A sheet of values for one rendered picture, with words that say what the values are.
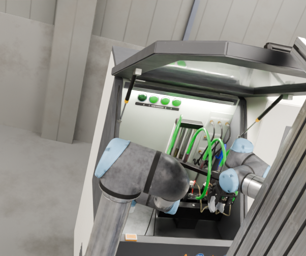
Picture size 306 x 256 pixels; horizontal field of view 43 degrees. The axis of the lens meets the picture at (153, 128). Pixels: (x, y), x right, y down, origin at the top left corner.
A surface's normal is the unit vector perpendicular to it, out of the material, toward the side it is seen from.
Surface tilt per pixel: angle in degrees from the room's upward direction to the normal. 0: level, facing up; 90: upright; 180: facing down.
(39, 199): 0
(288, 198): 90
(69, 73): 90
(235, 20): 90
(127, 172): 74
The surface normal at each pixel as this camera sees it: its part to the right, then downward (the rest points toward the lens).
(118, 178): -0.22, 0.29
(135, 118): 0.15, 0.54
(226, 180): -0.77, 0.14
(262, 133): 0.21, 0.33
